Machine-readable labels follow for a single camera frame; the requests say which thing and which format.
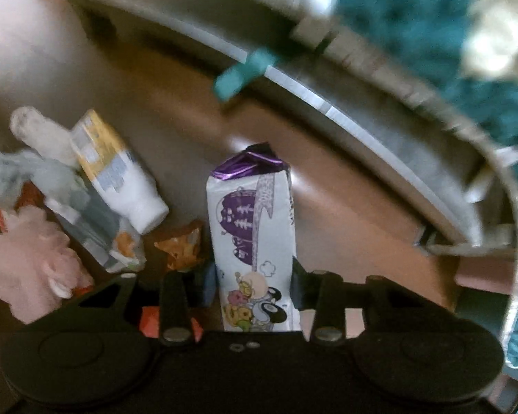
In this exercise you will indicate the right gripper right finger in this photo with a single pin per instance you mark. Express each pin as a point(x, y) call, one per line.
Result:
point(323, 292)

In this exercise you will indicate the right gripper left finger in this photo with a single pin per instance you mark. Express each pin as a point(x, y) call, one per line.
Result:
point(181, 294)

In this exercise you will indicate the purple white milk carton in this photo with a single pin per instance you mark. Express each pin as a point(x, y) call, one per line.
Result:
point(253, 236)

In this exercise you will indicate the orange snack wrapper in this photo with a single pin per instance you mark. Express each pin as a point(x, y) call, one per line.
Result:
point(183, 247)

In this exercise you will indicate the grey white snack wrapper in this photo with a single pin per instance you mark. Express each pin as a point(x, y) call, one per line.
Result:
point(109, 238)

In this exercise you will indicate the white yellow plastic bottle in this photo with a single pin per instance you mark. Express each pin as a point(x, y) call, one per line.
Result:
point(116, 174)

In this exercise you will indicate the grey bed frame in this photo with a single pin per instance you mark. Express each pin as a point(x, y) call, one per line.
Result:
point(422, 139)

